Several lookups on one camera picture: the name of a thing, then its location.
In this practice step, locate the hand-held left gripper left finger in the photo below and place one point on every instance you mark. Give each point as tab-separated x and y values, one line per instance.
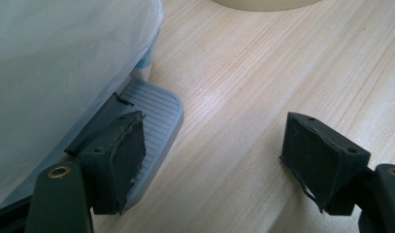
120	161

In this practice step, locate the white pedal trash can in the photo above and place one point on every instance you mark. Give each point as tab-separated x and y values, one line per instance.
101	121

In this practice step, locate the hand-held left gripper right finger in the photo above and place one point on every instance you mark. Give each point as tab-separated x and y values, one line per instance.
318	161

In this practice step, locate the translucent blue trash bag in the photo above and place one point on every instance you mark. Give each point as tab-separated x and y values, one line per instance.
56	64

